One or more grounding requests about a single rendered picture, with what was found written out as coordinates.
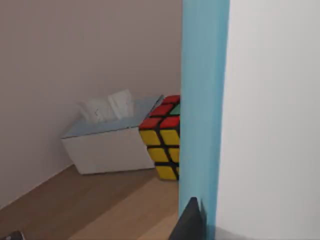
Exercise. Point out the white tissue box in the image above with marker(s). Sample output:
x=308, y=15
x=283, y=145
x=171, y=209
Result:
x=110, y=150

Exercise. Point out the dark grey flat object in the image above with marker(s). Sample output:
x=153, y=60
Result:
x=12, y=236

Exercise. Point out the colourful puzzle cube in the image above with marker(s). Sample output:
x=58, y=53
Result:
x=162, y=140

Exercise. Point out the light blue and white book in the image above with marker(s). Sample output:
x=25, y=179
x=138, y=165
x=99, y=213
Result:
x=262, y=120

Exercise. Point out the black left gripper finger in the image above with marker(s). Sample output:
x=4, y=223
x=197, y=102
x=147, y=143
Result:
x=192, y=222

